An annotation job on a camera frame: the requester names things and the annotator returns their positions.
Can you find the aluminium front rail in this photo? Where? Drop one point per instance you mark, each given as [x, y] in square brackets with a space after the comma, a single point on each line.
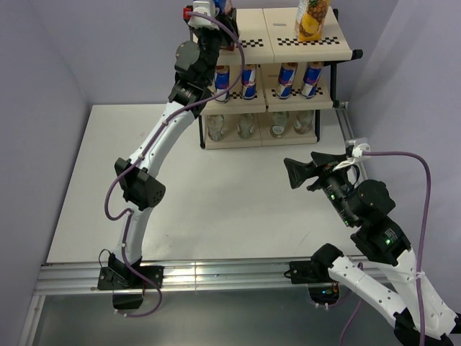
[205, 275]

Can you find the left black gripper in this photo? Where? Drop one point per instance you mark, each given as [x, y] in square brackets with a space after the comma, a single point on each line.
[226, 36]

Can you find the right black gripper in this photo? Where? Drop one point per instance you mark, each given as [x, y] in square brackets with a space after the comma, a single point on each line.
[297, 170]

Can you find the aluminium side rail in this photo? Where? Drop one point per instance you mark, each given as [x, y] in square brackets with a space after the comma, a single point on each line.
[347, 126]

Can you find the blue carton maroon side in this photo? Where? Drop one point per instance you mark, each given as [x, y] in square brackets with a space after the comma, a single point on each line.
[223, 6]

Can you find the beige three-tier shelf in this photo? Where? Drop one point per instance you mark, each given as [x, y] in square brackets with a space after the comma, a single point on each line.
[268, 41]

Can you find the clear bottle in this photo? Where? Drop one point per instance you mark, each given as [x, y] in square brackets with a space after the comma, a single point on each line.
[303, 121]
[245, 126]
[279, 123]
[215, 127]

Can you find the blue carton yellow side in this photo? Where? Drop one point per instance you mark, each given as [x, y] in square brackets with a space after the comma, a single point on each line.
[310, 19]

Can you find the energy drink can hidden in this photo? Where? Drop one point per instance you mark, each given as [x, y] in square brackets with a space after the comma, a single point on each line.
[310, 79]

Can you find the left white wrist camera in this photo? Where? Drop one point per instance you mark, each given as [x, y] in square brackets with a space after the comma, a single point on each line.
[202, 14]

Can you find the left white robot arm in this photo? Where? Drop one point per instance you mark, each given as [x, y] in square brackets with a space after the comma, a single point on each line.
[136, 176]

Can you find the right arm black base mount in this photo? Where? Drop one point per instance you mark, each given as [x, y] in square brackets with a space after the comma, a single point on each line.
[307, 272]

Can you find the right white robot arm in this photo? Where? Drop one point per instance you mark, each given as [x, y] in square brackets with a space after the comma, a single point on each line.
[418, 315]

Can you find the energy drink can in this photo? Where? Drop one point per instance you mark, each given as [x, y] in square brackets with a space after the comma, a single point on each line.
[248, 81]
[285, 79]
[222, 82]

